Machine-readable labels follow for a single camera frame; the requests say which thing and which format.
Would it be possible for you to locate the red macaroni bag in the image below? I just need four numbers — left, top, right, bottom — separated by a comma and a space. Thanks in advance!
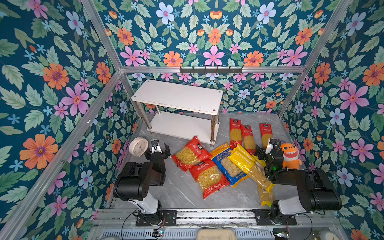
171, 136, 212, 172
190, 159, 230, 200

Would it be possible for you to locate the orange shark plush toy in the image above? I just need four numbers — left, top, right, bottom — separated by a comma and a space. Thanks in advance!
281, 143, 302, 170

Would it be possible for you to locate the red macaroni bag lower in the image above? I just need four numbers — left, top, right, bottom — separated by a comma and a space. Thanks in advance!
190, 159, 230, 200

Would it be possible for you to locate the red spaghetti pack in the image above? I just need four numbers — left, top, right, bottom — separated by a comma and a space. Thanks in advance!
260, 123, 273, 149
230, 119, 243, 150
241, 125, 256, 155

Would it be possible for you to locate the round cream alarm clock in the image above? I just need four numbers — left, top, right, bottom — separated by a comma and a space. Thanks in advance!
129, 137, 149, 157

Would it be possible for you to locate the blue orecchiette pasta bag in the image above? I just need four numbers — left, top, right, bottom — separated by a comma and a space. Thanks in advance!
211, 143, 248, 188

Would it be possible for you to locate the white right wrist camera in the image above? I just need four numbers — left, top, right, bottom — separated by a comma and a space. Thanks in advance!
266, 138, 277, 154

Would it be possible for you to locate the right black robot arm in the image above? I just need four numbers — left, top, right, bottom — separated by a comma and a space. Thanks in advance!
254, 141, 342, 226

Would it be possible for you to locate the beige box at bottom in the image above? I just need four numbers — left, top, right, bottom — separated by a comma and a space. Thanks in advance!
196, 229, 237, 240

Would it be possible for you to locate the red spaghetti pack right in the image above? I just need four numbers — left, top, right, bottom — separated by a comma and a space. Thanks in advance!
260, 123, 273, 149

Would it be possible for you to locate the white two-tier shelf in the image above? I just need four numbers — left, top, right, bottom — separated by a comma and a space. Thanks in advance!
132, 80, 223, 146

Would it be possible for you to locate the red macaroni bag upper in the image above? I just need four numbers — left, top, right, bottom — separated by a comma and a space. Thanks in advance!
171, 136, 212, 172

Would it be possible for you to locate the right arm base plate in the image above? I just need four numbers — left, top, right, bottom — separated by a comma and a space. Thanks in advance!
252, 209, 297, 226

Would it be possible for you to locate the red spaghetti pack left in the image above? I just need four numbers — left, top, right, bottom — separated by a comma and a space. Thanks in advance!
230, 119, 243, 150

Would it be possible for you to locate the black hook rail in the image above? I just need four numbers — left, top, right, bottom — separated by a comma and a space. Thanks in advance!
179, 66, 243, 75

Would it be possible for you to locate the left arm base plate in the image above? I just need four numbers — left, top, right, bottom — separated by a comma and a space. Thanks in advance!
136, 210, 178, 227

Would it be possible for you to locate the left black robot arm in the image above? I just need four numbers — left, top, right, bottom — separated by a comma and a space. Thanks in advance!
113, 140, 171, 216

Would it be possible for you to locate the yellow spaghetti bag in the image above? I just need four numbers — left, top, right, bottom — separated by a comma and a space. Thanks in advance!
228, 145, 274, 193
253, 155, 266, 168
258, 184, 275, 207

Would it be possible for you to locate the red spaghetti pack middle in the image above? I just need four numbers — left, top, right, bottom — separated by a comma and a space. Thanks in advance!
241, 125, 256, 155

